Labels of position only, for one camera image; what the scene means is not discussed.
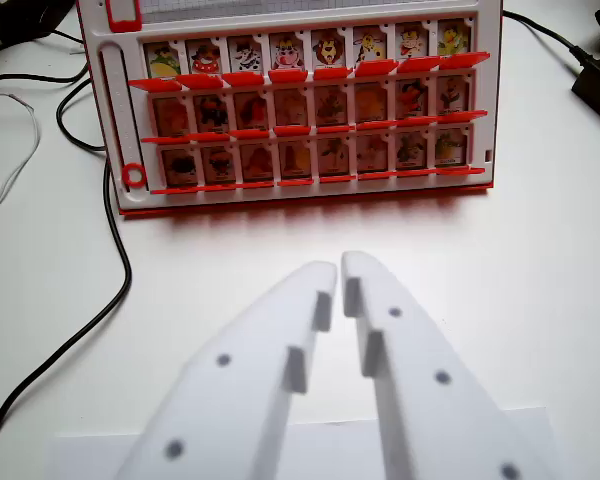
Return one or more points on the white paper sheet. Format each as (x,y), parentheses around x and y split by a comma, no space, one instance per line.
(90,460)

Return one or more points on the red giraffe window flap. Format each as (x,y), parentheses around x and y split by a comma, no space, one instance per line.
(376,68)

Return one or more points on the red and white game board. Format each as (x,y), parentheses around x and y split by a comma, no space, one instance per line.
(300,150)

